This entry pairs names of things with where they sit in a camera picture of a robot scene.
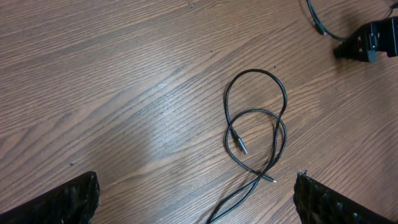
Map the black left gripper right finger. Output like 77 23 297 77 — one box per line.
293 172 395 224

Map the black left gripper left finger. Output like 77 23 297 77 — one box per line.
1 171 100 224

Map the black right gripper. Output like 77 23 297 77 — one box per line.
333 16 397 62

